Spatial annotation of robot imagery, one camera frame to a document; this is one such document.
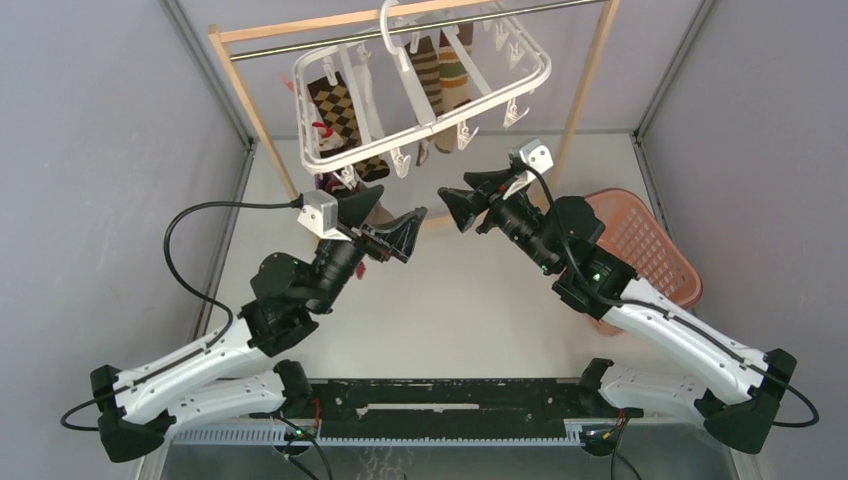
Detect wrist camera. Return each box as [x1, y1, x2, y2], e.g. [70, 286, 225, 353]
[297, 190, 351, 241]
[504, 138, 554, 199]

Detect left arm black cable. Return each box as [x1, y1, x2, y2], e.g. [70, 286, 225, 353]
[60, 198, 306, 433]

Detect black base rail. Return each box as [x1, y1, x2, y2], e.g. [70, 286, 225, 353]
[282, 378, 622, 441]

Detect navy blue sock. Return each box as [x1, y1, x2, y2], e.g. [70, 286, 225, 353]
[312, 122, 346, 158]

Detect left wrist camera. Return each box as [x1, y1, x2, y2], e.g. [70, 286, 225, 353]
[297, 190, 351, 241]

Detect brown argyle sock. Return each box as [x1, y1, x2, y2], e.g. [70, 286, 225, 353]
[307, 72, 390, 182]

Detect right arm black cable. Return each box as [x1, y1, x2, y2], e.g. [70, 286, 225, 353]
[523, 162, 821, 429]

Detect purple orange striped sock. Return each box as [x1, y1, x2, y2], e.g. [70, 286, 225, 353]
[314, 173, 355, 198]

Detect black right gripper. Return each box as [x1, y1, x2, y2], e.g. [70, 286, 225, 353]
[437, 167, 559, 275]

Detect brown striped sock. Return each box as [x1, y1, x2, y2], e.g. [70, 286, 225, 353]
[404, 32, 471, 166]

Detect pink laundry basket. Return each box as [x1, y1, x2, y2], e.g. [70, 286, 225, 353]
[585, 188, 703, 308]

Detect white plastic clip hanger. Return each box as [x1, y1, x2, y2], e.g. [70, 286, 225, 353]
[293, 1, 552, 182]

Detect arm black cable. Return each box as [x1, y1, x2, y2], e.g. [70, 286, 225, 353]
[60, 198, 306, 433]
[523, 162, 821, 429]

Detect wooden drying rack frame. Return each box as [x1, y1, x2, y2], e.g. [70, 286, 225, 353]
[206, 0, 623, 230]

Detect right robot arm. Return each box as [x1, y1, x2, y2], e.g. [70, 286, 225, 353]
[438, 168, 797, 454]

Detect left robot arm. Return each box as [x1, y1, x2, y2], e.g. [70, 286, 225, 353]
[90, 186, 427, 463]

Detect white cloth sock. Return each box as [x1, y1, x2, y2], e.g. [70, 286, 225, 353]
[353, 43, 385, 143]

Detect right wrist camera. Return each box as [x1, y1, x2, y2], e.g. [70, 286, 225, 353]
[504, 138, 554, 199]

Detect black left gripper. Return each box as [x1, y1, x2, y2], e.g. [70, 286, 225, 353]
[305, 185, 424, 315]

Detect beige red striped sock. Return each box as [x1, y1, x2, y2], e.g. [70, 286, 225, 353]
[354, 198, 399, 283]

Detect metal rack rod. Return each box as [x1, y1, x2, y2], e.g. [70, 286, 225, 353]
[229, 0, 601, 62]

